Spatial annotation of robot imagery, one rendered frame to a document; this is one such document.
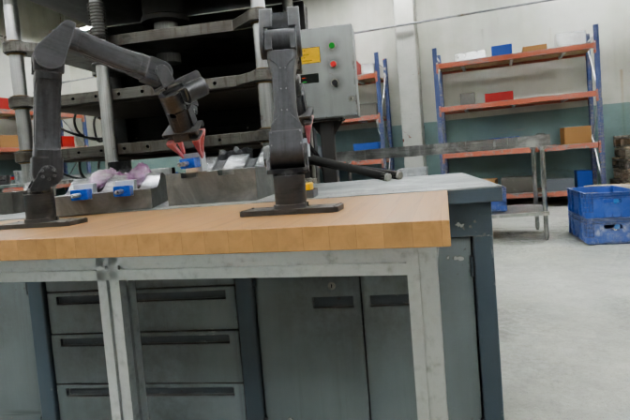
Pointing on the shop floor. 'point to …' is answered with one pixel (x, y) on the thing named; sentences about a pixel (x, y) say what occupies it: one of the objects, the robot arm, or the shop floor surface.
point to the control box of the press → (330, 84)
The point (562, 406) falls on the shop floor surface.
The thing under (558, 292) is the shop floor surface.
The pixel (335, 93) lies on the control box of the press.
